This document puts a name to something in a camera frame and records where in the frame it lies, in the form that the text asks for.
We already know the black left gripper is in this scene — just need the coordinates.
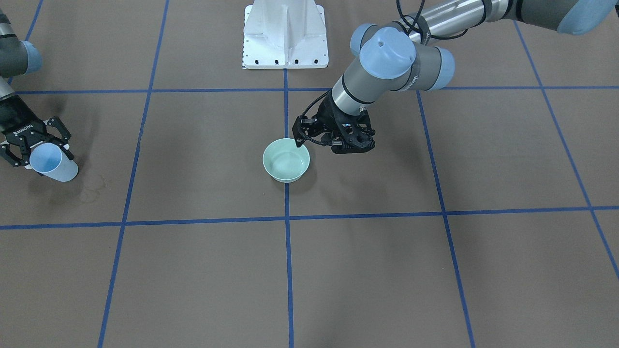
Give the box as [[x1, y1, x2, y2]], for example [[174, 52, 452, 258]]
[[292, 95, 358, 147]]

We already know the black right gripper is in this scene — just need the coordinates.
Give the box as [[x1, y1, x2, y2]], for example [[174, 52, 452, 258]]
[[0, 95, 74, 170]]

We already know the light blue plastic cup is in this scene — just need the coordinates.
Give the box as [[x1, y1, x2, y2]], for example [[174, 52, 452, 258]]
[[29, 143, 79, 182]]

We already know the mint green bowl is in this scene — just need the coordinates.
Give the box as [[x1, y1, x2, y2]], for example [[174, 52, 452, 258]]
[[262, 138, 311, 183]]

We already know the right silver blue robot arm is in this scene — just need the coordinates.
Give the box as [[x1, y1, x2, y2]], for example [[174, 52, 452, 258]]
[[0, 13, 74, 168]]

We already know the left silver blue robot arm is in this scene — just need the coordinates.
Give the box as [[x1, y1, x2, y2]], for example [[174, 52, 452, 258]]
[[291, 0, 618, 154]]

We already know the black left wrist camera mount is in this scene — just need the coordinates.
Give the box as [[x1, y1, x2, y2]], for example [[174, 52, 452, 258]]
[[331, 109, 376, 154]]

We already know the white camera pedestal column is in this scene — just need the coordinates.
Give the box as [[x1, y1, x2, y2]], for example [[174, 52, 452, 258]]
[[242, 0, 329, 69]]

